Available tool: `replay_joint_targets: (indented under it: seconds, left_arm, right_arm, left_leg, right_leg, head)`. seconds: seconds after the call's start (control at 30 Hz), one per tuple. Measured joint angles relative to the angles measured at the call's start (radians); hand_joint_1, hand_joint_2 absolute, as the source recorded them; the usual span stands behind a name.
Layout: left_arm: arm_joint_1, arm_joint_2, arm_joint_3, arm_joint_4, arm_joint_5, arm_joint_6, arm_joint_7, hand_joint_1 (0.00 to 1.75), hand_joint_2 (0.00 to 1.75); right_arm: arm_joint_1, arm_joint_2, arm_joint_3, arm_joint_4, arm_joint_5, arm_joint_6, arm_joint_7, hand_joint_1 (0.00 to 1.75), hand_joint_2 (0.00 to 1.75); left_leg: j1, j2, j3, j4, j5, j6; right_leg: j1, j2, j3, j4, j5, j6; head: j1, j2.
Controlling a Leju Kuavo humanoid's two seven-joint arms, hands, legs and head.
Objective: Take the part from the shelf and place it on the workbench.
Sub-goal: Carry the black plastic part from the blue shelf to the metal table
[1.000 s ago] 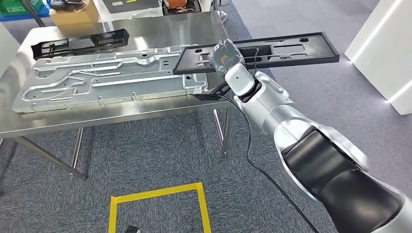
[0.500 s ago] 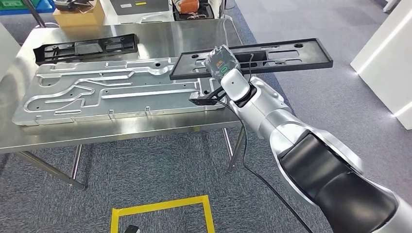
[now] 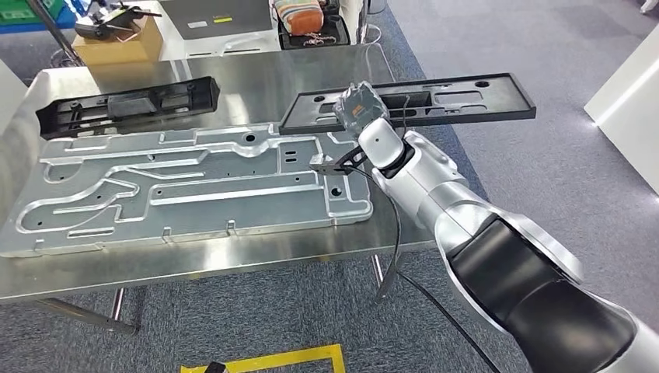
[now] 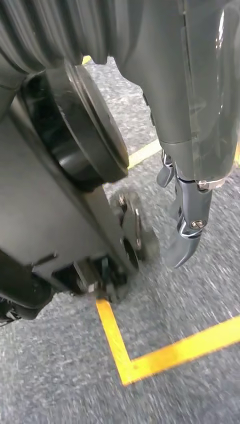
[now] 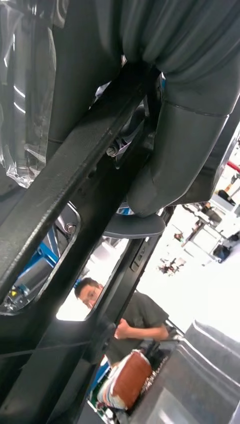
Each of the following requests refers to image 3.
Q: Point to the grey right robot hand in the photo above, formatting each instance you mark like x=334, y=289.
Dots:
x=363, y=105

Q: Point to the black plastic plate frame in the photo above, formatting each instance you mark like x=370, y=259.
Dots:
x=504, y=103

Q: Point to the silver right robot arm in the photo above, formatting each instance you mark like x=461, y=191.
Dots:
x=443, y=190

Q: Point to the stainless steel workbench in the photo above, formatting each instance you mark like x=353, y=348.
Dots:
x=257, y=82

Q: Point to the long black plastic part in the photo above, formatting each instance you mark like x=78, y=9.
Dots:
x=129, y=105

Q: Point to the black plastic tray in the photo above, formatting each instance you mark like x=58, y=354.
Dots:
x=337, y=31

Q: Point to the silver round chair base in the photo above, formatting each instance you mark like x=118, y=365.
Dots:
x=373, y=5

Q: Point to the striped pouch with brown base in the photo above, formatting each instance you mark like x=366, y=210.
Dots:
x=298, y=15

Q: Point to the white desk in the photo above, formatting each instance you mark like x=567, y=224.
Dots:
x=231, y=49

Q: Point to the stamped aluminium panel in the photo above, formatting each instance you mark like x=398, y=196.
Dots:
x=231, y=206

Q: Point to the brown cardboard box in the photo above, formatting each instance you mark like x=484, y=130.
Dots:
x=118, y=51

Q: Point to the white rectangular plinth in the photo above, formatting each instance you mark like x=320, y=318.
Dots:
x=628, y=113

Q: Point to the black remote controller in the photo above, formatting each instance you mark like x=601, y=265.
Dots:
x=103, y=26

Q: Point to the dark metal pole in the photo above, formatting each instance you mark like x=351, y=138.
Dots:
x=56, y=33

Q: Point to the green plastic crate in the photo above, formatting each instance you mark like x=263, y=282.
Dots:
x=20, y=10

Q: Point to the blue plastic tray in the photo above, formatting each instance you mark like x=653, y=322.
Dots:
x=15, y=27

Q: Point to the pale wrist camera on bracket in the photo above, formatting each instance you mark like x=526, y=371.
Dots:
x=322, y=163

